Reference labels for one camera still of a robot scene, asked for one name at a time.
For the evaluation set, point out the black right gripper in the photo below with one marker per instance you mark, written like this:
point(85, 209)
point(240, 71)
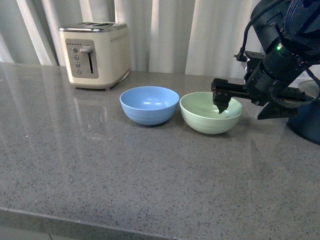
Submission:
point(267, 80)

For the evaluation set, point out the green bowl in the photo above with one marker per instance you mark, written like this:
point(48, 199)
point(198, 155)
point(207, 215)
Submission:
point(199, 112)

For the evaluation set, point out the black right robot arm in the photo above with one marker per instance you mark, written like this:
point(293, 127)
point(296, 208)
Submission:
point(289, 33)

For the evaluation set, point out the blue bowl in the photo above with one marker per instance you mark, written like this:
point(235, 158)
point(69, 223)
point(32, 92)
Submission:
point(149, 105)

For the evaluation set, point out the blue saucepan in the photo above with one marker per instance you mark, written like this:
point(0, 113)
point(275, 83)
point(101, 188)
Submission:
point(307, 123)

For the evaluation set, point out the white curtain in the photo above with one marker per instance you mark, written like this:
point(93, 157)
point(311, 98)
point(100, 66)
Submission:
point(193, 37)

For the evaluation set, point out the cream toaster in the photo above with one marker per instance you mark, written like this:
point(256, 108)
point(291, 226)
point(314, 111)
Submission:
point(96, 54)

